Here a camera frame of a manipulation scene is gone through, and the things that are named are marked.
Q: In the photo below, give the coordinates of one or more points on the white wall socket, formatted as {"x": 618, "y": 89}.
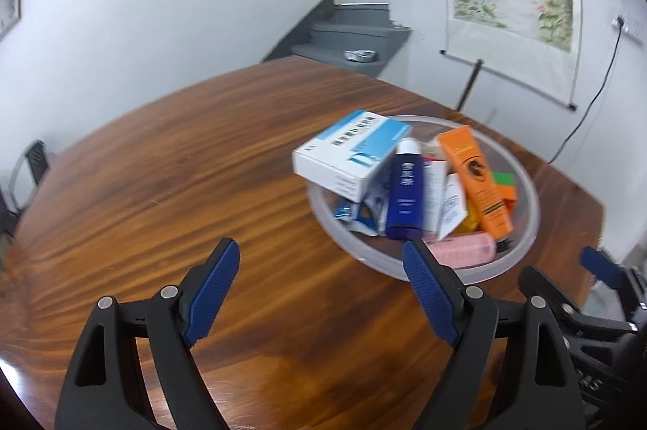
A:
{"x": 614, "y": 19}

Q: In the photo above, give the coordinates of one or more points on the clear plastic bowl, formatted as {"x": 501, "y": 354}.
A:
{"x": 354, "y": 248}

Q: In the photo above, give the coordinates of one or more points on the white and blue carton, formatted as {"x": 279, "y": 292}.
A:
{"x": 349, "y": 152}

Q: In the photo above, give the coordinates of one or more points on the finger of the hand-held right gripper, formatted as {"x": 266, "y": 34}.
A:
{"x": 601, "y": 268}
{"x": 538, "y": 281}

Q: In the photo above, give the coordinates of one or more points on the framed picture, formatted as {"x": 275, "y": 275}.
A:
{"x": 10, "y": 0}

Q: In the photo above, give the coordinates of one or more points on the wooden desk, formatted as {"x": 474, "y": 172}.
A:
{"x": 177, "y": 187}

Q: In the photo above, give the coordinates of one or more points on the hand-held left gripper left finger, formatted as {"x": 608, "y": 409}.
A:
{"x": 215, "y": 293}

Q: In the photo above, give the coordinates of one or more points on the dark blue bottle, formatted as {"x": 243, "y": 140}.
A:
{"x": 404, "y": 197}

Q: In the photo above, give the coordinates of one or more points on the black metal chair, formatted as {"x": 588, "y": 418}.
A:
{"x": 36, "y": 157}
{"x": 6, "y": 212}

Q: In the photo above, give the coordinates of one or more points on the grey staircase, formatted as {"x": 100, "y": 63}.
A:
{"x": 343, "y": 35}

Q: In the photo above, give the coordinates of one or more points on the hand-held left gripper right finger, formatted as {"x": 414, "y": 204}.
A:
{"x": 429, "y": 293}

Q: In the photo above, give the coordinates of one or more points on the foil bowl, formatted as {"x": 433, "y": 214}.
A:
{"x": 360, "y": 56}

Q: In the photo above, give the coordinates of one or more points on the pink hair roller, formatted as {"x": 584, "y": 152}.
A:
{"x": 465, "y": 250}

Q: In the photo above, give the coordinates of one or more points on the orange tube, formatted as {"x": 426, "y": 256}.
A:
{"x": 475, "y": 172}

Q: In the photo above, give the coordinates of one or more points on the blue white tube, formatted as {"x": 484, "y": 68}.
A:
{"x": 364, "y": 217}

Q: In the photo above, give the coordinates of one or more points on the white packet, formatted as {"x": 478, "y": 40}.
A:
{"x": 433, "y": 192}
{"x": 452, "y": 207}

